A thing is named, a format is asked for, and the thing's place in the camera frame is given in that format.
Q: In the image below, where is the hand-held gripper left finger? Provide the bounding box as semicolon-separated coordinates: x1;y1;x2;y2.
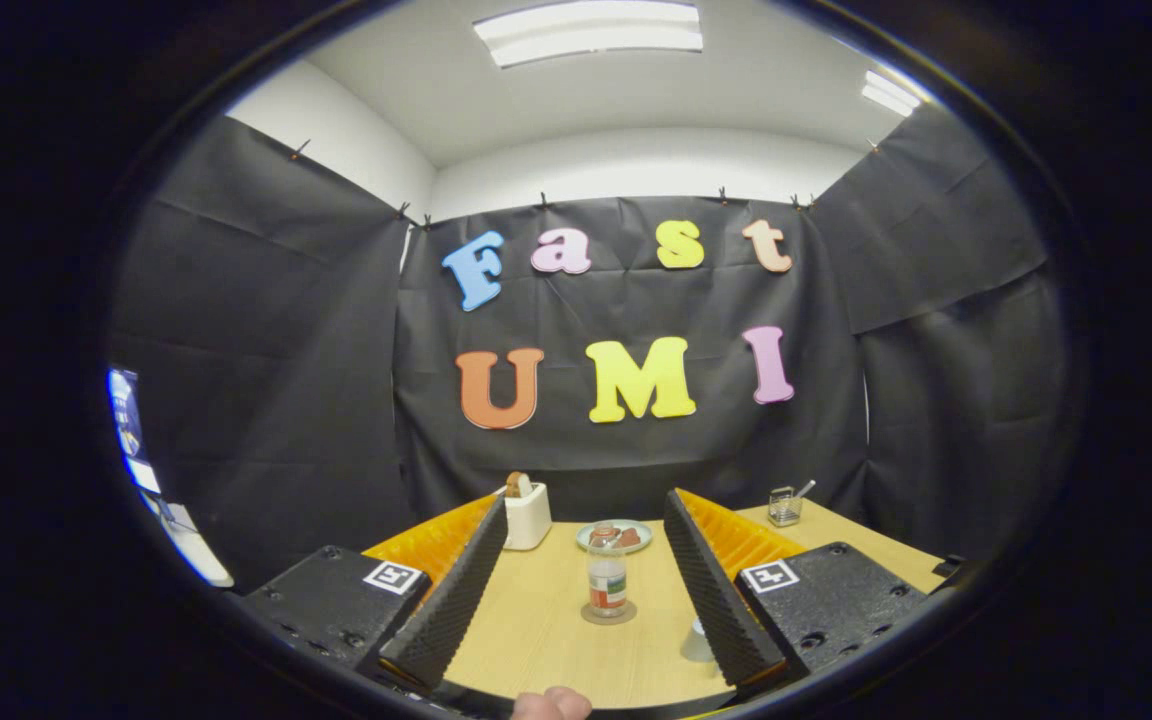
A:
241;492;509;691

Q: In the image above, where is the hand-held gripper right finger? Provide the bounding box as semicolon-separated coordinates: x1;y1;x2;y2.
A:
663;487;929;691

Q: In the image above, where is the white cup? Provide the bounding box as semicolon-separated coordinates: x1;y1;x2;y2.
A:
679;616;719;663

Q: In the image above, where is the clear plastic juice bottle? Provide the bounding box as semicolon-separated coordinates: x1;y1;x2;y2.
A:
587;527;630;619

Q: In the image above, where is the round brown coaster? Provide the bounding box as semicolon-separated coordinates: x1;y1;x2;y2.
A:
580;598;638;627

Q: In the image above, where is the wooden table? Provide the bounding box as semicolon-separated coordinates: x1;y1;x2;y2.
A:
446;498;947;709

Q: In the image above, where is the pale green plate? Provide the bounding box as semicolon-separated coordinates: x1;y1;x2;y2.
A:
576;519;654;554

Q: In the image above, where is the white toaster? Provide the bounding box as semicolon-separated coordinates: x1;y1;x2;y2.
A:
503;483;553;551

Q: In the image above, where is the small ceiling light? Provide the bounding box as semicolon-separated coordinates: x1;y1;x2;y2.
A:
861;70;922;118

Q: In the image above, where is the long ceiling light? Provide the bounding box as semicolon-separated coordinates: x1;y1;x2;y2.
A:
473;0;705;69

